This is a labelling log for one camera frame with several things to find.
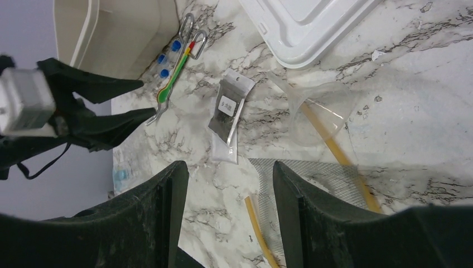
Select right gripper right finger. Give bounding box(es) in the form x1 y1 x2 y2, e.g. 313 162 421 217
273 161 472 267

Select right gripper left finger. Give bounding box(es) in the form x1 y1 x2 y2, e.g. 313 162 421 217
1 161 189 267

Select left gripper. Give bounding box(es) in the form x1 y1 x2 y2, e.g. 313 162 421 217
1 55 156 180

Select metal crucible tongs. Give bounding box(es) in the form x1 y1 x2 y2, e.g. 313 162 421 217
145 13 207 126

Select clear plastic funnel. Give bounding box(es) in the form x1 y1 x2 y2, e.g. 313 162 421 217
267 72 358 147

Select blue item in bag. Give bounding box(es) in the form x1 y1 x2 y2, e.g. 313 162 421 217
112 165 130 188

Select green yellow spoon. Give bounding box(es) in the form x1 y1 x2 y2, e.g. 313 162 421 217
156 41 195 104

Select beige plastic bin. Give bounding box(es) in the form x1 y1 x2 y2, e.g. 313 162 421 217
54 0 179 79

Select blue cap vial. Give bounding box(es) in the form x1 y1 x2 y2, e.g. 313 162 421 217
157 54 168 65
171 40 182 52
158 69 170 79

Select yellow rubber tube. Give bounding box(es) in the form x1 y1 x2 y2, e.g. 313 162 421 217
244 103 382 267

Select white plastic lid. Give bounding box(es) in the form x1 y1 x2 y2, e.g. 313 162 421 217
240 0 380 69

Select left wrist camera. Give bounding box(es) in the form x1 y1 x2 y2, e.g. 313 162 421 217
1 68 57 137

